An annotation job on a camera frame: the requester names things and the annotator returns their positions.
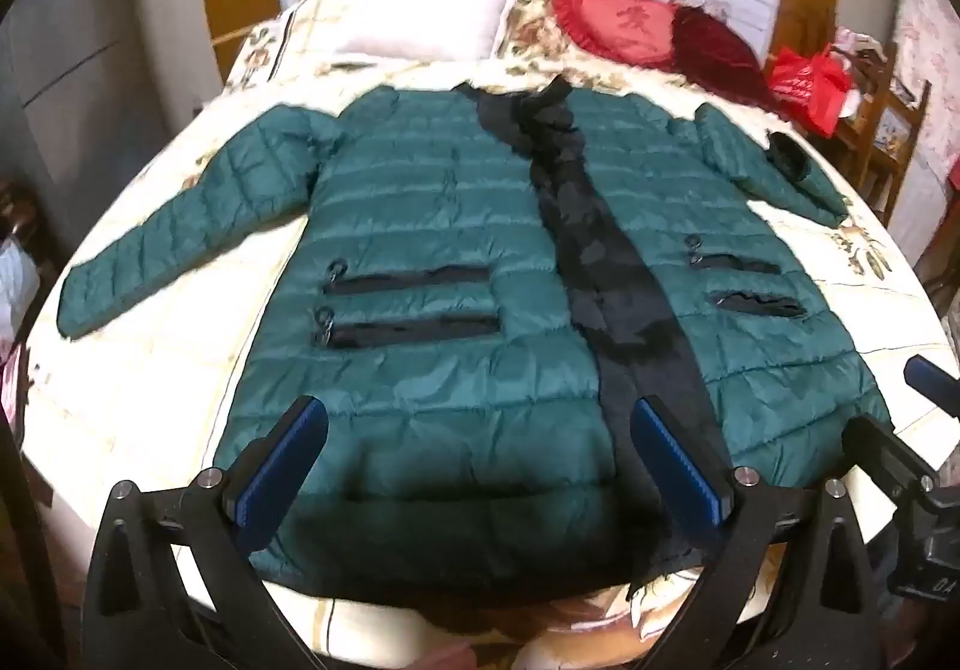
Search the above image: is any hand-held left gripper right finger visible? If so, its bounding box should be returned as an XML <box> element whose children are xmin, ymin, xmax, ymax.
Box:
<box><xmin>630</xmin><ymin>394</ymin><xmax>901</xmax><ymax>670</ymax></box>

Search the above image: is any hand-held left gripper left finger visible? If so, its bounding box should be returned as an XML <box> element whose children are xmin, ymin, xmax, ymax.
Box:
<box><xmin>81</xmin><ymin>394</ymin><xmax>331</xmax><ymax>670</ymax></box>

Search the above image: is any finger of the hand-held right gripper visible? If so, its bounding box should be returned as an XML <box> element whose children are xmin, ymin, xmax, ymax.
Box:
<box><xmin>841</xmin><ymin>413</ymin><xmax>943</xmax><ymax>515</ymax></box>
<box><xmin>903</xmin><ymin>353</ymin><xmax>960</xmax><ymax>417</ymax></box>

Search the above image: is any green puffer jacket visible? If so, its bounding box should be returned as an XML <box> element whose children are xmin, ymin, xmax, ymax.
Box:
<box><xmin>58</xmin><ymin>74</ymin><xmax>897</xmax><ymax>588</ymax></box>

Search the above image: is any floral checked bed sheet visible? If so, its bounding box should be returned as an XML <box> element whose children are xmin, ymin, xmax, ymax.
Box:
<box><xmin>15</xmin><ymin>0</ymin><xmax>960</xmax><ymax>670</ymax></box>

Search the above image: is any wooden shelf rack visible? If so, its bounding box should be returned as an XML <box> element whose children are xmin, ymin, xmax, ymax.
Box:
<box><xmin>831</xmin><ymin>25</ymin><xmax>935</xmax><ymax>230</ymax></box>

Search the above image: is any red plastic bag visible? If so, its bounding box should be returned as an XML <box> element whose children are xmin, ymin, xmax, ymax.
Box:
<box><xmin>768</xmin><ymin>44</ymin><xmax>857</xmax><ymax>139</ymax></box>

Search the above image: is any dark red frilled cushion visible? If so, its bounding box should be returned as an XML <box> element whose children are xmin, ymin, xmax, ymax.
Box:
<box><xmin>670</xmin><ymin>2</ymin><xmax>782</xmax><ymax>110</ymax></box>

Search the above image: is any grey wardrobe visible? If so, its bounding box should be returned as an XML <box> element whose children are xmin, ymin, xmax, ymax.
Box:
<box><xmin>0</xmin><ymin>0</ymin><xmax>226</xmax><ymax>251</ymax></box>

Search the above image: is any red heart cushion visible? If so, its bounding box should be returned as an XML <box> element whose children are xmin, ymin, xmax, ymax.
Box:
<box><xmin>551</xmin><ymin>0</ymin><xmax>703</xmax><ymax>70</ymax></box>

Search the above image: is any white pillow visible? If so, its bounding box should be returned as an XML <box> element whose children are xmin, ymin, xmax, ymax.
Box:
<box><xmin>328</xmin><ymin>0</ymin><xmax>530</xmax><ymax>61</ymax></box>

